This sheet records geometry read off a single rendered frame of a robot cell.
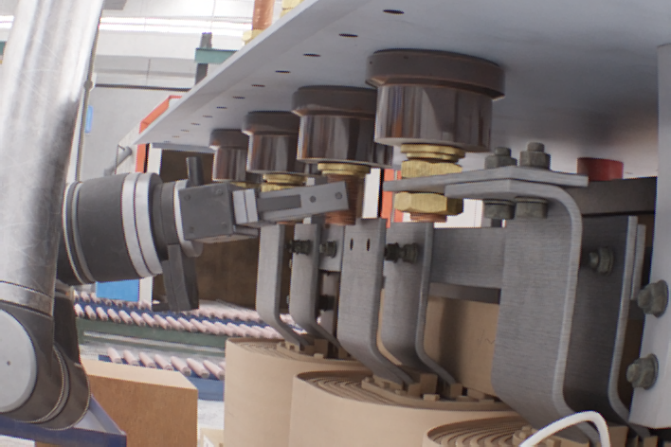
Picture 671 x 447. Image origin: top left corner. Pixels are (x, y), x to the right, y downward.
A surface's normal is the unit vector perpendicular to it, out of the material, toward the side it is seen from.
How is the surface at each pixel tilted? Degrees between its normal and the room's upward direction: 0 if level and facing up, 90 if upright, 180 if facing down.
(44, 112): 81
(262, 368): 90
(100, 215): 76
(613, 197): 90
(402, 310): 90
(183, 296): 112
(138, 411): 90
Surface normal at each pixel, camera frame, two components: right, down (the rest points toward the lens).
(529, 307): -0.97, -0.09
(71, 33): 0.65, -0.11
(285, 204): 0.40, -0.11
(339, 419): -0.88, -0.09
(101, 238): -0.07, 0.19
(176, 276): -0.11, -0.05
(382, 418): -0.64, -0.08
